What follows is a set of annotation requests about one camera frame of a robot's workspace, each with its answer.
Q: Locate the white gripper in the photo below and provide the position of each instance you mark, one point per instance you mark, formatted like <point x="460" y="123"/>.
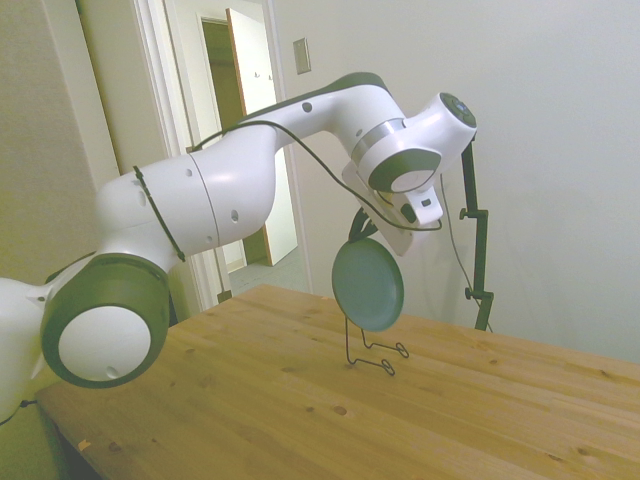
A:
<point x="387" y="225"/>

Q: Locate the round blue-green plate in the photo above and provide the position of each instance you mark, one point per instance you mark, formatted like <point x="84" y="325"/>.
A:
<point x="367" y="285"/>

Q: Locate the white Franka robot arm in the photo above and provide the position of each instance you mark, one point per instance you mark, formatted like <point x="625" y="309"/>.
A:
<point x="225" y="190"/>

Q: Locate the white open door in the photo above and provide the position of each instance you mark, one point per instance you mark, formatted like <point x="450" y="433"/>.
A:
<point x="255" y="50"/>

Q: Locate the white sliding closet door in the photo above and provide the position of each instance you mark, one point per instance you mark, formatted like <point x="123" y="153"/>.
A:
<point x="115" y="75"/>

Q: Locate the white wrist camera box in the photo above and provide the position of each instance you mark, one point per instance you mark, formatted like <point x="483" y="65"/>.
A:
<point x="425" y="207"/>

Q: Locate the black camera stand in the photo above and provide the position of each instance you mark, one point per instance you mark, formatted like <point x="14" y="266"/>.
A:
<point x="481" y="250"/>

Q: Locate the grey wall switch plate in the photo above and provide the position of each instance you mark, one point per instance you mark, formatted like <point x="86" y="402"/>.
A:
<point x="301" y="56"/>

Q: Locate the white door frame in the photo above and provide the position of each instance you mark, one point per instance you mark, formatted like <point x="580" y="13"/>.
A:
<point x="155" y="100"/>

